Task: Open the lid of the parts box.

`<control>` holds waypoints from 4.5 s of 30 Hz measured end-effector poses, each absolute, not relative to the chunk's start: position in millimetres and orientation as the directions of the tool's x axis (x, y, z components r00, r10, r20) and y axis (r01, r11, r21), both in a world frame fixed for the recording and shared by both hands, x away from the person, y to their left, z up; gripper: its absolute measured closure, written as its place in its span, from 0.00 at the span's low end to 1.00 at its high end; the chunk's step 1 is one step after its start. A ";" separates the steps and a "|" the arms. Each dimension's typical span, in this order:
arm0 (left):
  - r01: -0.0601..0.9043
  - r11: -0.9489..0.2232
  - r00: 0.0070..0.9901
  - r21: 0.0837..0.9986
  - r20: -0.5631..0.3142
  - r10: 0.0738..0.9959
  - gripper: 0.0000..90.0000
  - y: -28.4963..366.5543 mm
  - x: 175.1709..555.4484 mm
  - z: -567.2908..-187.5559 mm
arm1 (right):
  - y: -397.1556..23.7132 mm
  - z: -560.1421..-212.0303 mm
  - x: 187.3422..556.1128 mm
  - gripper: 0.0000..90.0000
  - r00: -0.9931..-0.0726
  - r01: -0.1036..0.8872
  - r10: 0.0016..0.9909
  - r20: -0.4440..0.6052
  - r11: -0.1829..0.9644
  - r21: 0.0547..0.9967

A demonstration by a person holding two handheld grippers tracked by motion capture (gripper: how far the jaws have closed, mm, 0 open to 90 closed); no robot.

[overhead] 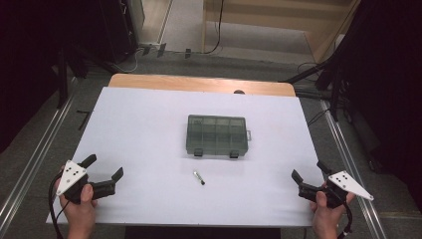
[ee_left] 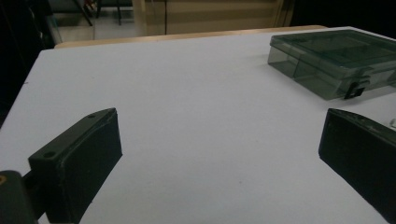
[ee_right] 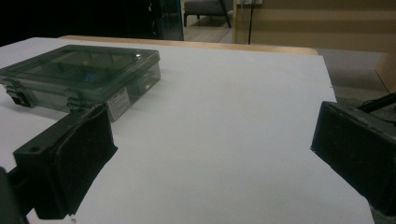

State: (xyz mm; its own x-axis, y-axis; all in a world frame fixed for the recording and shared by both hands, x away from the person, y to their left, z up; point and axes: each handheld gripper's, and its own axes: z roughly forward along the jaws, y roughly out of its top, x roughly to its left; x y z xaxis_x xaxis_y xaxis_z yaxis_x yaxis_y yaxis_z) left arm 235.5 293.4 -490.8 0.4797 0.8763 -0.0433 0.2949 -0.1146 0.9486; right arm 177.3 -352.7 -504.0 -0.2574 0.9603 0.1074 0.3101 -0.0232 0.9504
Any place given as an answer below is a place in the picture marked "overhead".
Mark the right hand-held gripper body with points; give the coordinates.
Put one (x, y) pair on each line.
(345, 184)

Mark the black curtain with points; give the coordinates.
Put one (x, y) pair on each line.
(384, 83)
(26, 49)

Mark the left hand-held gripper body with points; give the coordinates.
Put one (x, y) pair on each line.
(71, 176)

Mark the grey translucent compartment box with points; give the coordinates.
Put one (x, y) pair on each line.
(217, 136)

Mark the person's left hand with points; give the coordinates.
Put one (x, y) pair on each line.
(79, 215)

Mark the light wooden shelf unit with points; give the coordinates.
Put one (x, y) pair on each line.
(265, 20)

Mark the black metal stand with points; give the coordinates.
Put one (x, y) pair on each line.
(62, 79)

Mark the white board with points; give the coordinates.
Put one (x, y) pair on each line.
(132, 132)

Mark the black cabinet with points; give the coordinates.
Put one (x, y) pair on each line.
(116, 30)

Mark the person's right hand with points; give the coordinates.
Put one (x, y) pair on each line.
(326, 219)

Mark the metal floor rail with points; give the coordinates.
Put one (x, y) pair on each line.
(33, 162)
(351, 172)

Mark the power strip with plugs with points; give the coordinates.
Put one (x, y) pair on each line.
(154, 49)

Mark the wooden table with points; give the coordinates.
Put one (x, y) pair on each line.
(199, 83)

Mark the black tripod stand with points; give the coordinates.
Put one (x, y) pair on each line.
(318, 71)

